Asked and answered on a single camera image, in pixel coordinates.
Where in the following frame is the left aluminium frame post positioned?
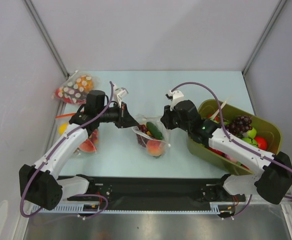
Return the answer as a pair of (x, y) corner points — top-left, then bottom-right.
(22, 0), (69, 79)

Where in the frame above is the yellow fake lemon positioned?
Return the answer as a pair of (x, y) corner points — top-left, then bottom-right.
(58, 122), (69, 136)

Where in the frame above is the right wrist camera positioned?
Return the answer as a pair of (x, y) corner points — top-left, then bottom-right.
(165, 90), (185, 111)

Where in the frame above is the red fake grape bunch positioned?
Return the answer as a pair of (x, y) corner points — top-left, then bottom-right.
(137, 124), (149, 146)

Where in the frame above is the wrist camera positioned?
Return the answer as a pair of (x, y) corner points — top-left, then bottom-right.
(113, 85), (129, 108)
(165, 90), (185, 111)

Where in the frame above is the fake peach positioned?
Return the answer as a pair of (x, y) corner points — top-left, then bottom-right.
(146, 140), (165, 157)

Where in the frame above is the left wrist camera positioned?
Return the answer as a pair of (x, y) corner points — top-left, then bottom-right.
(113, 85), (129, 108)

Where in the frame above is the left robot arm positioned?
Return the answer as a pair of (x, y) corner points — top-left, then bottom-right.
(19, 86), (138, 211)

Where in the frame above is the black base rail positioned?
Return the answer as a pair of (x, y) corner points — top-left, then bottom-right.
(68, 176), (246, 212)

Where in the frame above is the green fake cucumber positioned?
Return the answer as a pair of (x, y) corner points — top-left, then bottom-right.
(146, 121), (164, 141)

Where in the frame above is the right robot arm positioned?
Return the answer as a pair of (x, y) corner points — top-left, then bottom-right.
(160, 100), (292, 205)

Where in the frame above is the polka dot zip bag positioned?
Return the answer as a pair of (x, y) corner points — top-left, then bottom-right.
(131, 115), (171, 158)
(52, 70), (100, 106)

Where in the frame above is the aluminium frame post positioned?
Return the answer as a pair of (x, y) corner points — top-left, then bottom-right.
(22, 0), (69, 79)
(242, 0), (289, 77)

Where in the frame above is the olive green plastic bin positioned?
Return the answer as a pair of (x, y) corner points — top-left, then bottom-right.
(187, 99), (282, 176)

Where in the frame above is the orange zipper clear bag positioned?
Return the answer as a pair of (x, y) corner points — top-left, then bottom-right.
(55, 112), (99, 155)

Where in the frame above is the purple fake grape bunch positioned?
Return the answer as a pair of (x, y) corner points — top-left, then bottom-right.
(225, 115), (253, 136)

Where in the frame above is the right aluminium frame post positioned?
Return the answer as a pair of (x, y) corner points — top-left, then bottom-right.
(242, 0), (289, 77)

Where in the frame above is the red fake tomato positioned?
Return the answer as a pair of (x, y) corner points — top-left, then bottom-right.
(254, 136), (268, 151)

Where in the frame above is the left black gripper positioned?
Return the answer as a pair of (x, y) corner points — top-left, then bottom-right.
(97, 101), (138, 129)

